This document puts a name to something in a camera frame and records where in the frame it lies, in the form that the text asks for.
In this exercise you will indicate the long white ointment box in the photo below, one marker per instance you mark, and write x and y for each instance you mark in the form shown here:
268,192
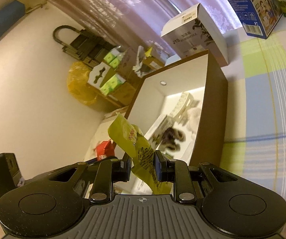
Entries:
155,133

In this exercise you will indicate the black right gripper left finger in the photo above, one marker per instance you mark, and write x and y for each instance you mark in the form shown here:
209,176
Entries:
109,171

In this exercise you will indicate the black device on floor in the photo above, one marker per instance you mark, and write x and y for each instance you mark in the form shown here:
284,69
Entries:
10,174

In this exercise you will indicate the large brown cardboard box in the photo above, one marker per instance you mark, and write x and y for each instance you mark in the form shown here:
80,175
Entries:
203,78

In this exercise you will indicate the black folded step ladder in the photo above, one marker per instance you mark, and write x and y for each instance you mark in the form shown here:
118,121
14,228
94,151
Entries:
86,47

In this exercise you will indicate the blue rectangular wall pad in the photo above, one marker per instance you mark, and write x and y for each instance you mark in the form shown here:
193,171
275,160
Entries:
10,14

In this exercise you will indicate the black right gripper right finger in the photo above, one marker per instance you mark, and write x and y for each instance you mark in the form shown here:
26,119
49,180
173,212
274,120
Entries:
176,172

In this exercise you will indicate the yellow plastic bag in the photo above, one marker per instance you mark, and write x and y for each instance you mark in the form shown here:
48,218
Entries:
77,84

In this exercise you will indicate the red snack packet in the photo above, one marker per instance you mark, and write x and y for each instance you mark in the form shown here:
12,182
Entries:
104,149

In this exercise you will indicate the blue printed carton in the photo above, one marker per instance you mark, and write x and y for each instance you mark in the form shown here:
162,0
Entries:
258,17

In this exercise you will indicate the yellow snack packet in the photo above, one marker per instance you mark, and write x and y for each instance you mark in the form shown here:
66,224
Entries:
131,140

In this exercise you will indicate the grey white appliance box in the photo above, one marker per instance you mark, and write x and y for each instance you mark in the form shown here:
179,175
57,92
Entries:
193,31

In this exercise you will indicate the white knitted cloth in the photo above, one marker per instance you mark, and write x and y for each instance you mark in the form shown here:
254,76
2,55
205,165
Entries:
193,115

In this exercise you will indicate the white plastic hair claw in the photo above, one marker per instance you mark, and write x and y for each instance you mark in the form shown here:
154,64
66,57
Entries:
185,102

